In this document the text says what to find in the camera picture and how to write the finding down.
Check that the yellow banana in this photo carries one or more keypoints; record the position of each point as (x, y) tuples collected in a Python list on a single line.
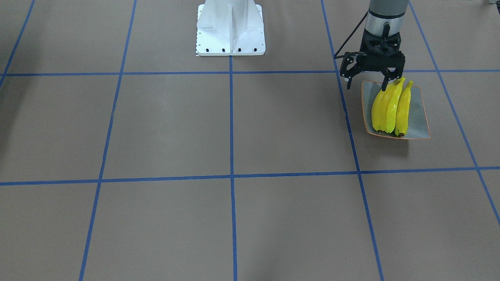
[(392, 104), (378, 111), (402, 113)]

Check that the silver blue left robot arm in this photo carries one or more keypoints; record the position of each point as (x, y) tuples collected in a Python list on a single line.
[(385, 17)]

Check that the grey square plate orange rim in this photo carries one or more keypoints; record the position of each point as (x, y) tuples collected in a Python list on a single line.
[(418, 127)]

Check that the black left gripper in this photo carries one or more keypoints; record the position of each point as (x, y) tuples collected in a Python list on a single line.
[(349, 65)]

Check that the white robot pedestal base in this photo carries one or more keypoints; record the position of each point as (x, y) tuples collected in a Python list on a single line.
[(230, 28)]

